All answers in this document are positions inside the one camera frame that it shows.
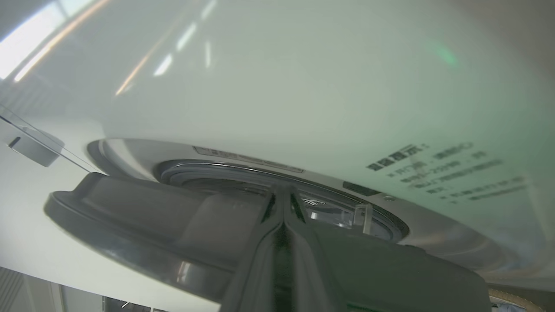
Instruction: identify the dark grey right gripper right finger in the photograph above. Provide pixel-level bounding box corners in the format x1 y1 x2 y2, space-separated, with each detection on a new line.
284 186 348 312

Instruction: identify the grey round knob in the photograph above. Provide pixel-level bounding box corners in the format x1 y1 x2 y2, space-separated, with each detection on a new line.
8 126 65 168

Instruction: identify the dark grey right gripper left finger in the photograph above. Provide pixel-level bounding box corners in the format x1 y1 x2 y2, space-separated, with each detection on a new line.
220 186 285 312

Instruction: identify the cream perforated laundry basket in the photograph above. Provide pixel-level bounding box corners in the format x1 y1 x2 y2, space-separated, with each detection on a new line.
489 289 545 312

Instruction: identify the white front-load washing machine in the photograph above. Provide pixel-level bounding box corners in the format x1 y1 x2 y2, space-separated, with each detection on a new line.
0 0 555 312

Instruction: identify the dark round washing machine door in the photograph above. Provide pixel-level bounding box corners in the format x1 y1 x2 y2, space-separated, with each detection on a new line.
43 172 493 312

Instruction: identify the grey rubber door gasket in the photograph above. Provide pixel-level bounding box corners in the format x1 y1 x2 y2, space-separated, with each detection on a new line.
154 159 410 242

